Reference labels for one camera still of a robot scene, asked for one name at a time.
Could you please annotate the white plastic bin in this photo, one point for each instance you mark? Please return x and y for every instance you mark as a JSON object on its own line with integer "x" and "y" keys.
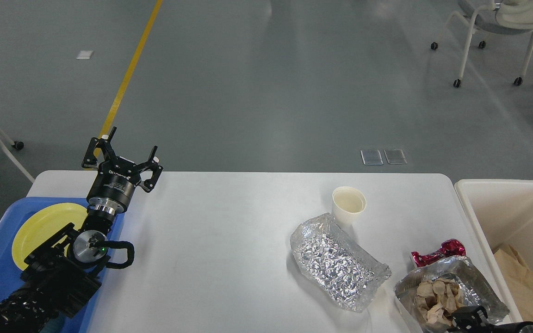
{"x": 500, "y": 212}

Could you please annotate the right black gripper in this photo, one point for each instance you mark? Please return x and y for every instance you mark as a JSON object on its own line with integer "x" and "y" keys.
{"x": 472, "y": 319}

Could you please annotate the grey floor outlet plates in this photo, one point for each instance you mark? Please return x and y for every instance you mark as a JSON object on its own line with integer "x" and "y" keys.
{"x": 383, "y": 156}

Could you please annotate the yellow plate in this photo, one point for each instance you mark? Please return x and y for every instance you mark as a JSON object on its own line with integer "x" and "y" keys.
{"x": 41, "y": 226}

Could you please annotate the brown paper bag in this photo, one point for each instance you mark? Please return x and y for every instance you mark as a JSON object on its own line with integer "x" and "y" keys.
{"x": 519, "y": 279}

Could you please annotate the red foil wrapper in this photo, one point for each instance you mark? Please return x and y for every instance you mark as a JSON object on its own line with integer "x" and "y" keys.
{"x": 447, "y": 249}

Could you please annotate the large foil ball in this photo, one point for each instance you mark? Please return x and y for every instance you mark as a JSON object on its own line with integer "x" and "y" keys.
{"x": 327, "y": 256}

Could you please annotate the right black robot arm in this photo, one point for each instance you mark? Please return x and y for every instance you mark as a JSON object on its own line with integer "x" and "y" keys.
{"x": 516, "y": 327}

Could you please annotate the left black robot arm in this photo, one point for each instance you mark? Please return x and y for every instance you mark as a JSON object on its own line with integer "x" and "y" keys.
{"x": 62, "y": 273}

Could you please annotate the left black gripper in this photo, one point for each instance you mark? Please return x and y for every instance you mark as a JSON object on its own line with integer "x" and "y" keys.
{"x": 111, "y": 188}

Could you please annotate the white paper cup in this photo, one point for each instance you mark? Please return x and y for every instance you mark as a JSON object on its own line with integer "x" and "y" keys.
{"x": 348, "y": 203}

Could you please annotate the white rolling chair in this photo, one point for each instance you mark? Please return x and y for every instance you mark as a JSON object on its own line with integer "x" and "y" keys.
{"x": 496, "y": 17}

